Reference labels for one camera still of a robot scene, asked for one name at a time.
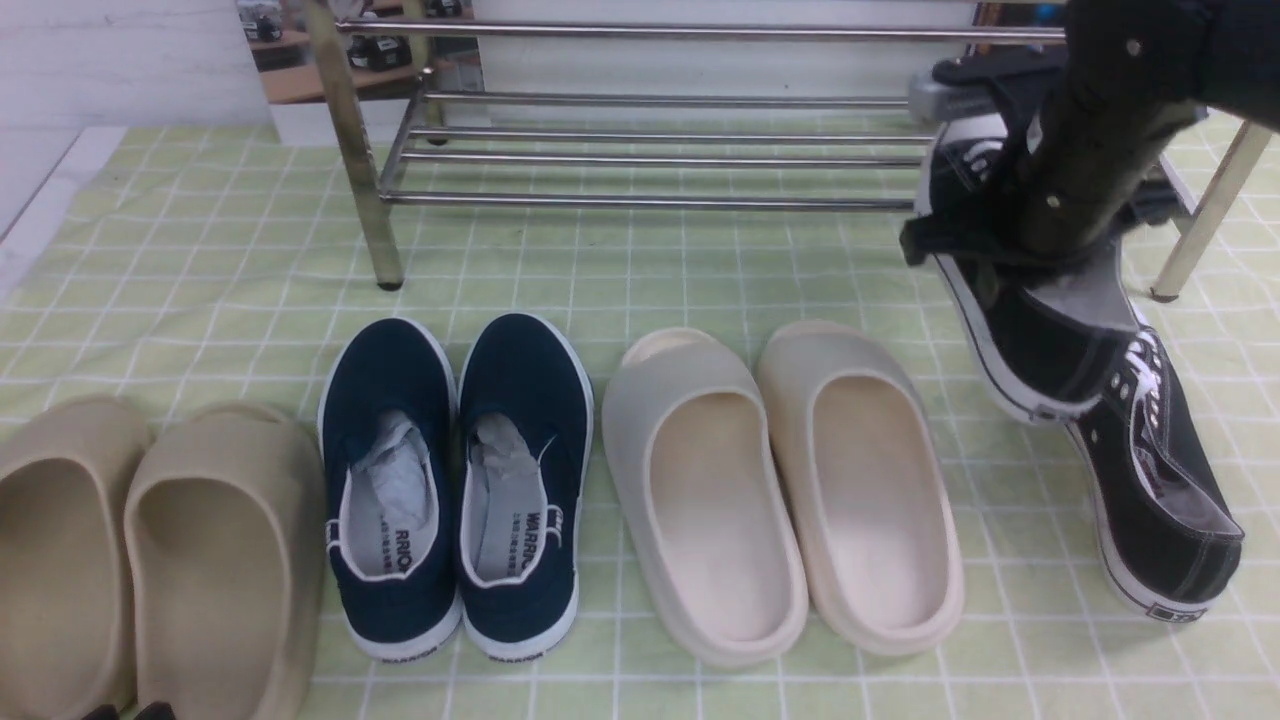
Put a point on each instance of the navy slip-on shoe right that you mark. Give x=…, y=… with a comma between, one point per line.
x=527, y=424

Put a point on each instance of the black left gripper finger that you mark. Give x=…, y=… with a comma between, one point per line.
x=103, y=713

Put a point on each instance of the cream slipper right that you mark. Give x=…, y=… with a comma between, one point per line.
x=864, y=487

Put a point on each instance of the black canvas sneaker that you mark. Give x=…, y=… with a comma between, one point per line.
x=1168, y=542
x=1044, y=346

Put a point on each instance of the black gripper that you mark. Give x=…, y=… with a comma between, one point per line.
x=1084, y=130

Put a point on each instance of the tan slipper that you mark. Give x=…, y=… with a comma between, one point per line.
x=67, y=617
x=222, y=526

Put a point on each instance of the tan slipper far left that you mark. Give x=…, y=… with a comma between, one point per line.
x=67, y=617

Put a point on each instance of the navy slip-on shoe left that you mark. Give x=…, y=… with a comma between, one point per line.
x=385, y=421

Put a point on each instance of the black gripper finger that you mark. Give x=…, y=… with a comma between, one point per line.
x=156, y=711

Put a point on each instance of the cream slipper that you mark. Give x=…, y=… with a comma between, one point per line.
x=686, y=439
x=864, y=487

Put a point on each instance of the navy slip-on shoe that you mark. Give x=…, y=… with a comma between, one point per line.
x=385, y=421
x=527, y=424

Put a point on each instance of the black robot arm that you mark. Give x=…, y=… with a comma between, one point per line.
x=753, y=495

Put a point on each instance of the green checkered cloth mat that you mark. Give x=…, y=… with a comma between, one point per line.
x=200, y=264

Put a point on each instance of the cream slipper left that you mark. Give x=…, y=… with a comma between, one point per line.
x=686, y=439

